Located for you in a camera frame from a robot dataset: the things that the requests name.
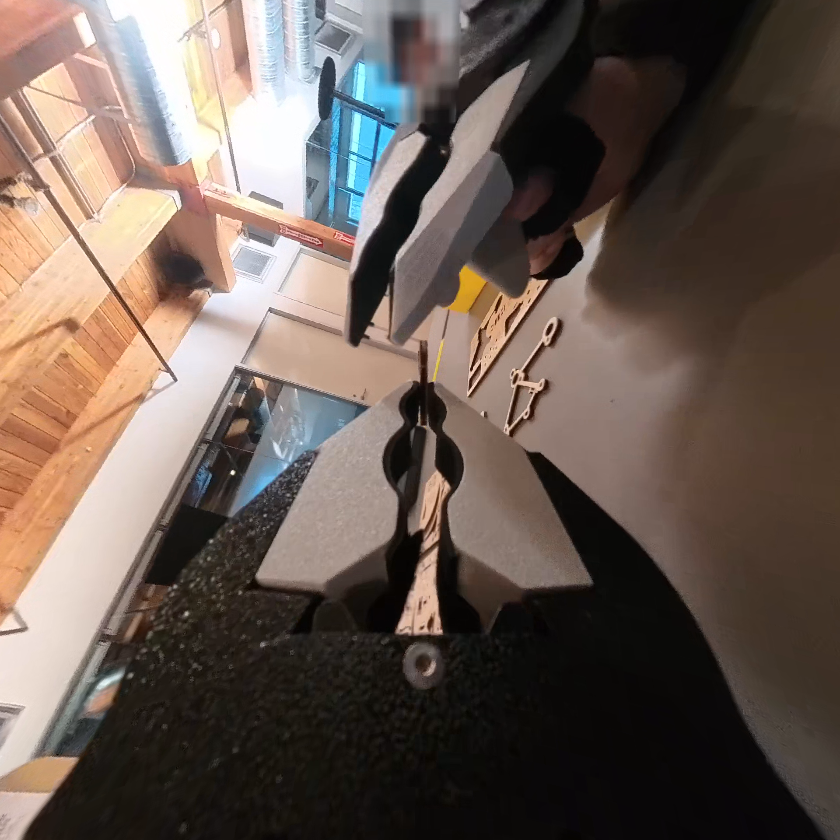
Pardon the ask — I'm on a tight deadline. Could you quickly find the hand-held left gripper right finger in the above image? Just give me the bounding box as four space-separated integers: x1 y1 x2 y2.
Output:
427 381 595 634

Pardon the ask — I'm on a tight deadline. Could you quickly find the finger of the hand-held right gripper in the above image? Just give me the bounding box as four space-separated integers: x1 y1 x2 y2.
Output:
344 123 439 347
389 61 532 347

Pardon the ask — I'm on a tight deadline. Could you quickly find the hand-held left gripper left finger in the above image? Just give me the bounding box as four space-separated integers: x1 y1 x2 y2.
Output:
255 379 427 634

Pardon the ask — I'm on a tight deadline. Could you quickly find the wooden model part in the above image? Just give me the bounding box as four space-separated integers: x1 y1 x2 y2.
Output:
395 340 454 636

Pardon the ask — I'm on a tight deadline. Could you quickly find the person's right hand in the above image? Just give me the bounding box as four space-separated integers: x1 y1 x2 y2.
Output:
511 56 691 274

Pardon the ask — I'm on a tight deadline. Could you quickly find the yellow plastic bin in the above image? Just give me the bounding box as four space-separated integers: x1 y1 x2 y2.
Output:
446 266 488 312

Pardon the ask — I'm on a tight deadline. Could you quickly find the white door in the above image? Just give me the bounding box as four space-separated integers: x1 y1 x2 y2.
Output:
239 308 447 395
272 246 358 322

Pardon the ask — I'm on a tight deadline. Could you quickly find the glass office window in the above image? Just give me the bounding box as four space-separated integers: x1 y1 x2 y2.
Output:
141 367 368 585

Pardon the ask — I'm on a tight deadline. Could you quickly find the large blue-tinted window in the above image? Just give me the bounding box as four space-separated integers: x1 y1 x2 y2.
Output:
305 62 421 227

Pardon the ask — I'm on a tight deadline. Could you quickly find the wooden sheet with star cutout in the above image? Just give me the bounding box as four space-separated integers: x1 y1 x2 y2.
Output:
466 279 549 398

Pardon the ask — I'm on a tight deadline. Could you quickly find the black floor lamp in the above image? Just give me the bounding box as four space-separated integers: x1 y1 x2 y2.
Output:
315 56 388 122

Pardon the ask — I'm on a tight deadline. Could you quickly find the white ceiling vent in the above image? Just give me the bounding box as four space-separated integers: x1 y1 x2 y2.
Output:
315 16 358 63

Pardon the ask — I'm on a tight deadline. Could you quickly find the black ceiling pipe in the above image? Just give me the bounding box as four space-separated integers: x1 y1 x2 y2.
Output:
0 112 179 383

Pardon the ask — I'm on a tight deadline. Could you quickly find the tan clipboard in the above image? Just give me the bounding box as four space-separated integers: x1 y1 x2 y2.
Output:
0 755 80 796

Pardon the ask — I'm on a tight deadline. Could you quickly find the wooden support post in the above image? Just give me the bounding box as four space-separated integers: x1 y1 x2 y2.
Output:
200 184 358 263

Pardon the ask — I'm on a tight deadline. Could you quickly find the black wall speaker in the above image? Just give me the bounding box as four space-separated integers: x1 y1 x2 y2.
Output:
244 192 284 247

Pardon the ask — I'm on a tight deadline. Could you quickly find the white wall vent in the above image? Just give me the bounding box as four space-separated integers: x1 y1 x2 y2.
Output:
230 244 277 283

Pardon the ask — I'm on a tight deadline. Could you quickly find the wooden lattice frame part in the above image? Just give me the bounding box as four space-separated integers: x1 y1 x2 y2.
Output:
502 317 560 437

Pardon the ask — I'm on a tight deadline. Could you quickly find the large silver air duct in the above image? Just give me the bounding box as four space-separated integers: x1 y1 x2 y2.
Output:
98 13 194 168

